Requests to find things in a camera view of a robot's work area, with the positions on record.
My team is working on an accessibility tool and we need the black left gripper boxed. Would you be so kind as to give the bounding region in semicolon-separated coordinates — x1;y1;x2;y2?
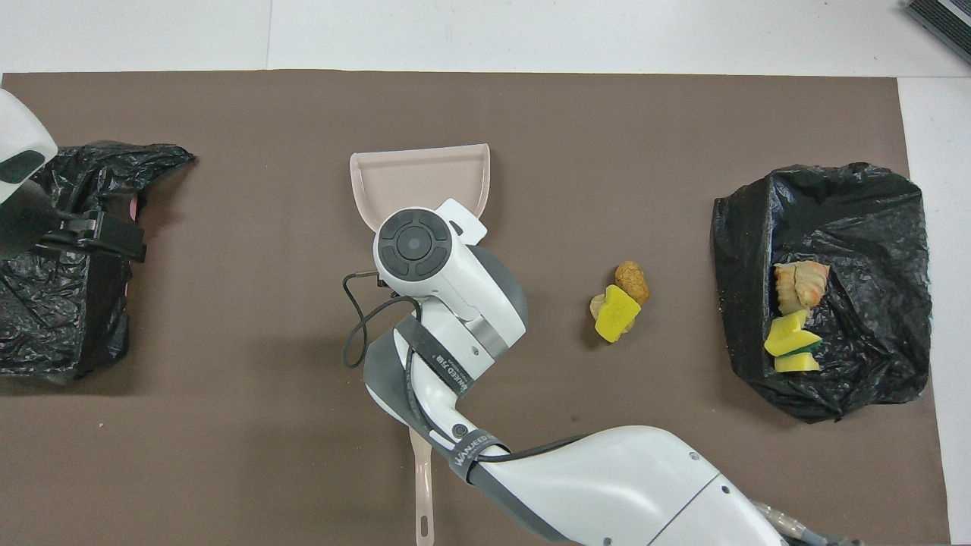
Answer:
0;182;147;264

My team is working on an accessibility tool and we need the beige plastic dustpan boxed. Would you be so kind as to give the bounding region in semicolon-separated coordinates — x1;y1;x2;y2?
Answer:
349;143;492;233

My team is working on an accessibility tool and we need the beige brush with black bristles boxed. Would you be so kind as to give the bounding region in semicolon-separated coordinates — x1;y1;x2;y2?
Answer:
409;427;435;546

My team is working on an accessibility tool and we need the yellow sponge with green back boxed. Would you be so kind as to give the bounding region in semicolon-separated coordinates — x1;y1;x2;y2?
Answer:
594;284;643;344

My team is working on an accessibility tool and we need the brown oval bread nugget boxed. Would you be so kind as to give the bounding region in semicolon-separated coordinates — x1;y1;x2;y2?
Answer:
614;261;651;306

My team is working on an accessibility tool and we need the large yellow sponge piece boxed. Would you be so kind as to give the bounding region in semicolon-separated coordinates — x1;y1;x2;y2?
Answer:
763;309;824;358

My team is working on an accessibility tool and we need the striped golden croissant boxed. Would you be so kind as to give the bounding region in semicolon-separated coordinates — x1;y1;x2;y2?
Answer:
789;260;831;309

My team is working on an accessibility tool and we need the black plastic trash bag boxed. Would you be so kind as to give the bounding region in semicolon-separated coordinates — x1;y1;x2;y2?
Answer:
711;162;932;424
0;140;196;381

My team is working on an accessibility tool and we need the brown table mat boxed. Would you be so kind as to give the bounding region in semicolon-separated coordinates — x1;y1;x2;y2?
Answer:
0;70;951;546

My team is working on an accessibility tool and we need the dark grey ribbed device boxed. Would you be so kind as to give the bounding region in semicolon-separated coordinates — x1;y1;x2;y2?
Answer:
903;0;971;65

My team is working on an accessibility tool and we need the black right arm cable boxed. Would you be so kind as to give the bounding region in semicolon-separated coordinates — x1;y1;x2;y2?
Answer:
341;271;423;371

